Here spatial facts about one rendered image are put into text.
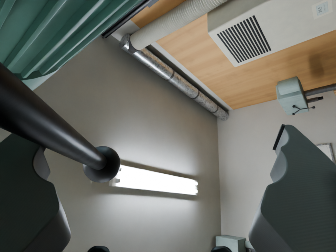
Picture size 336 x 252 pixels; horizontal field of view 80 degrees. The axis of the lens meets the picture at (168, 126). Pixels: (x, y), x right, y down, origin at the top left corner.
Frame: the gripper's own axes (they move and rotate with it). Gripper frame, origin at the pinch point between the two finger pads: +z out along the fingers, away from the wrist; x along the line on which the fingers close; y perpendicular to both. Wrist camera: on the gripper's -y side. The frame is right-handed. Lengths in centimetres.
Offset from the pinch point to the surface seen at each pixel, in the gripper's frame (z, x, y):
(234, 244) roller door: 120, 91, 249
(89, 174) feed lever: 2.4, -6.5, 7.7
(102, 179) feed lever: 2.3, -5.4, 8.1
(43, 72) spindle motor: 7.1, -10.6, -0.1
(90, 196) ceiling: 90, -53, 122
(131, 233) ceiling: 86, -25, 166
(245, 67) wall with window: 221, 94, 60
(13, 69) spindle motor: 5.1, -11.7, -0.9
